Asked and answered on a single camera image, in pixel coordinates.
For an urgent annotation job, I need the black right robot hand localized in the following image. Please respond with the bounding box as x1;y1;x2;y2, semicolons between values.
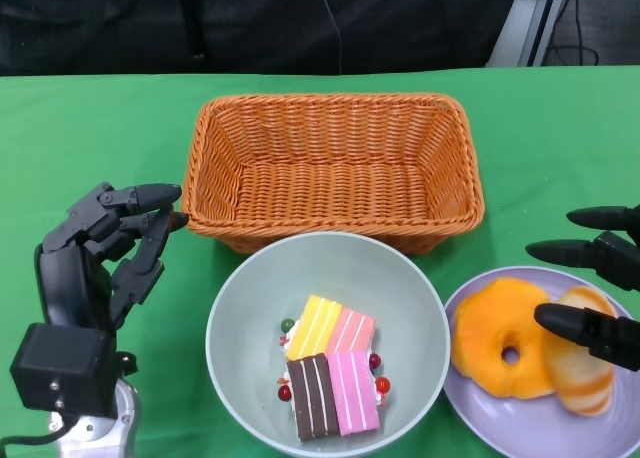
524;205;640;372

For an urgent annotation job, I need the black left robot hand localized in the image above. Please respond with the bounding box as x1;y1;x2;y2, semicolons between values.
33;181;191;332

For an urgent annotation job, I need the pale twisted bread orange glaze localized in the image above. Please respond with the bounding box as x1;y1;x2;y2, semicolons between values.
542;285;617;418

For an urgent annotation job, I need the orange ring-shaped bread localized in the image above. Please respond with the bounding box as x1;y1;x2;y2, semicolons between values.
452;276;556;399

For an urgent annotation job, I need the grey-green round bowl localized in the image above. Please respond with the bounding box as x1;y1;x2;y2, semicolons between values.
205;231;451;454

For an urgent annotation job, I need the yellow and pink layered cake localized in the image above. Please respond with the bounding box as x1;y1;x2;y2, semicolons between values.
278;293;377;362

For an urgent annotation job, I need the brown and pink layered cake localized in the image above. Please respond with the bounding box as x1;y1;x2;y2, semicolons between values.
277;350;392;442

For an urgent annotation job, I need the lavender round plate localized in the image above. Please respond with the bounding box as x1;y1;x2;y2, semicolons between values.
442;266;640;458

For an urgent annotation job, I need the orange wicker basket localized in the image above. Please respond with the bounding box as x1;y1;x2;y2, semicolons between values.
178;93;486;256

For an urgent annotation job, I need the green tablecloth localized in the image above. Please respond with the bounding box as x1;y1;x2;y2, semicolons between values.
0;63;640;458

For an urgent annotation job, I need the black backdrop curtain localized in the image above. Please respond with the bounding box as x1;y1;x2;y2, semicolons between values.
0;0;521;77

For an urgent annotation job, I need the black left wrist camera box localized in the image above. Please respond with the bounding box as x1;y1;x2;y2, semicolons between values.
9;321;119;419

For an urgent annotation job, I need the black left wrist camera cable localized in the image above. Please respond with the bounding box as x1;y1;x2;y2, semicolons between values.
0;416;67;450

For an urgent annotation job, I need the black floor cable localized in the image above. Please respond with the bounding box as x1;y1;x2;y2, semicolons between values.
547;0;599;67

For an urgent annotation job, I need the aluminium frame stand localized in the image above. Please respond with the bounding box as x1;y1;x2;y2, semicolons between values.
484;0;571;68

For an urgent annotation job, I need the thin black hanging cable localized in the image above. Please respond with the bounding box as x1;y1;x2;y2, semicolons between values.
318;0;344;77

